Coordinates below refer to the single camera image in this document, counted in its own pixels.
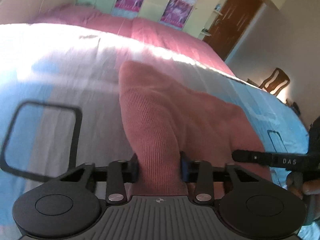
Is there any pink knit garment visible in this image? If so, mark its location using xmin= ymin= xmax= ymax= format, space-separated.
xmin=119 ymin=61 xmax=264 ymax=196

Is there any wooden chair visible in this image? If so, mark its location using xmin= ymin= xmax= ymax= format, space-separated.
xmin=247 ymin=68 xmax=291 ymax=96

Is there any patterned blue pink bedsheet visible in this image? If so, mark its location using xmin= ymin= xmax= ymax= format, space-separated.
xmin=1 ymin=23 xmax=309 ymax=239

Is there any brown wooden door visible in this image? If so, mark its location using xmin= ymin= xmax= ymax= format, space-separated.
xmin=204 ymin=0 xmax=263 ymax=60

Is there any lower right purple poster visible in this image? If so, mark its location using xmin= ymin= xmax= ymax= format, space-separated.
xmin=160 ymin=0 xmax=193 ymax=30

